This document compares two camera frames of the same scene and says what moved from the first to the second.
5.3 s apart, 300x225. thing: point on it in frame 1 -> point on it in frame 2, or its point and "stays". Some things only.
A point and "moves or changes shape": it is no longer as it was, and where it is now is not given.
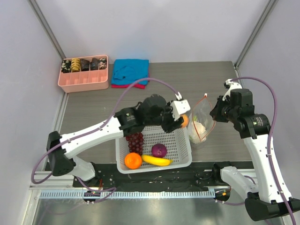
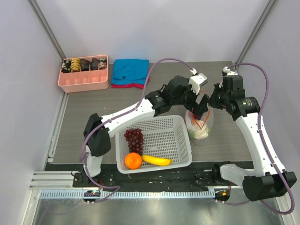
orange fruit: [133, 161] stays
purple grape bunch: [135, 143] stays
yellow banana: [159, 161] stays
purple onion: [159, 150] -> [197, 117]
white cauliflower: [197, 133] moves or changes shape
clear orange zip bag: [201, 121] stays
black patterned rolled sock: [94, 64] stays
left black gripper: [173, 125] -> [197, 109]
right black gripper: [217, 110] -> [214, 98]
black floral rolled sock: [66, 66] stays
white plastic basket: [178, 145] stays
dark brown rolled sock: [85, 65] stays
